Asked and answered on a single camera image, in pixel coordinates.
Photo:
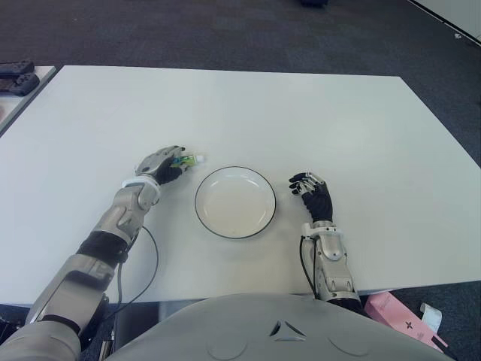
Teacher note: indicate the white side table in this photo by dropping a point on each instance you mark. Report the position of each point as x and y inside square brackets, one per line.
[22, 105]

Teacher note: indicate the grey robot torso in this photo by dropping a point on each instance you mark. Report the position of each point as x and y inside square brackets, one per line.
[263, 331]

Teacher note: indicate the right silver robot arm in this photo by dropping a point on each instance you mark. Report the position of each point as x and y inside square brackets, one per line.
[330, 255]

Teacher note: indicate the white paper slip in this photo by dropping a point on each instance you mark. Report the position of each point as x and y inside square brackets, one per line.
[432, 317]

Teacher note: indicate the white background table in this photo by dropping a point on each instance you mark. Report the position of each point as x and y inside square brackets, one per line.
[458, 15]

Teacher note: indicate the black game controller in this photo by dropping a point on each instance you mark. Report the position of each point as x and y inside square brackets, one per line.
[19, 82]
[15, 67]

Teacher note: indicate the green white toothpaste tube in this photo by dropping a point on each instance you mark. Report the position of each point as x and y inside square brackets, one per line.
[191, 161]

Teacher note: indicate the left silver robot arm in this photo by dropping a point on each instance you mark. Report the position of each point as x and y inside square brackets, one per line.
[120, 214]

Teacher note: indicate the pink cardboard box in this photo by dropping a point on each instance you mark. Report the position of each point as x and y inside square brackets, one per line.
[391, 308]

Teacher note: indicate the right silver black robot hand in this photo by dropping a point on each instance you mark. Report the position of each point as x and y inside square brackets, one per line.
[319, 201]

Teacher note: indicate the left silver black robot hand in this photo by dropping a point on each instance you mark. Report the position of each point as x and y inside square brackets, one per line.
[158, 163]

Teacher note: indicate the white plate with black rim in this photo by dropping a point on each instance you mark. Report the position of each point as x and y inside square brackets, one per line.
[235, 205]

